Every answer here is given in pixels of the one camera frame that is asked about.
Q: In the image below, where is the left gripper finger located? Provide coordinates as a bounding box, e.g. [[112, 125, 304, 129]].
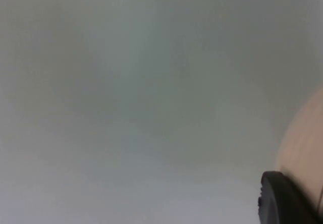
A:
[[257, 170, 323, 224]]

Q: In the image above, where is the pale wooden bowl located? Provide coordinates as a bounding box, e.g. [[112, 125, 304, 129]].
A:
[[274, 84, 323, 224]]

